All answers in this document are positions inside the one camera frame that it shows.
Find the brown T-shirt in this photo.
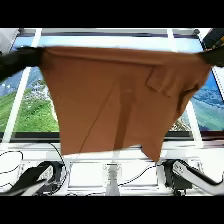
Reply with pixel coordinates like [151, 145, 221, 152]
[38, 45, 212, 163]

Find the silver frame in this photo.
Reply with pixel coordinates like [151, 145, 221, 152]
[0, 141, 224, 197]

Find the black cable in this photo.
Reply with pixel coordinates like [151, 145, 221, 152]
[118, 164, 158, 188]
[0, 150, 25, 190]
[49, 143, 72, 188]

